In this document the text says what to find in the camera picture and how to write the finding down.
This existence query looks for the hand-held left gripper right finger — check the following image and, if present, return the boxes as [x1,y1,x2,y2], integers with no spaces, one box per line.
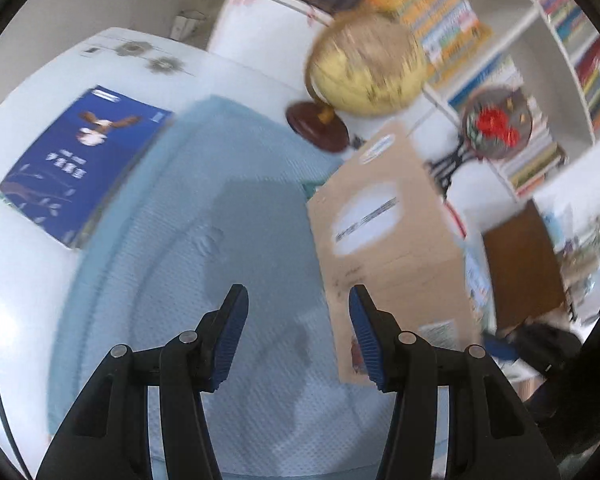
[347,284,561,480]

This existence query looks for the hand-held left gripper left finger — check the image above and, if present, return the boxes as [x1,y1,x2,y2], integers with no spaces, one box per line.
[35,284,251,480]

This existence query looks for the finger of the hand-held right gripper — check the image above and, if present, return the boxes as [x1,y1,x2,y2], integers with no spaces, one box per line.
[482,320,582,376]

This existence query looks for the pale blue book orange fruits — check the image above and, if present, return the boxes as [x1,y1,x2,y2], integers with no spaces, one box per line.
[462,245,493,321]

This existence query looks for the dark blue bird book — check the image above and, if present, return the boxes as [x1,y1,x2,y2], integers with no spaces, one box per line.
[0,85,174,250]

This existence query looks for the light blue tissue box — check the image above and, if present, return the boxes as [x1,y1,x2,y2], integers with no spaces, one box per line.
[542,210,567,252]

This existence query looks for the light blue textured mat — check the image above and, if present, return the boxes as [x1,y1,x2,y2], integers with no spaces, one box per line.
[47,95,481,480]

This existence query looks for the red spine book row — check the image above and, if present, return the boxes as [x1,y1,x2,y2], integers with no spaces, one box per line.
[555,20,600,131]

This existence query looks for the yellow globe wooden base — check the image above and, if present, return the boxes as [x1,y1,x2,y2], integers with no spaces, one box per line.
[286,12,428,153]

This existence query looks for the white bookshelf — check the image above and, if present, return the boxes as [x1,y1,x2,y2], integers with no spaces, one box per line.
[207,0,600,203]

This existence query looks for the orange yellow book row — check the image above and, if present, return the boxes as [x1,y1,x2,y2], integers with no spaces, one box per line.
[370,0,493,86]

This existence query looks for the white wall socket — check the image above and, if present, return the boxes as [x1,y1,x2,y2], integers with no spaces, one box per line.
[172,10,202,41]

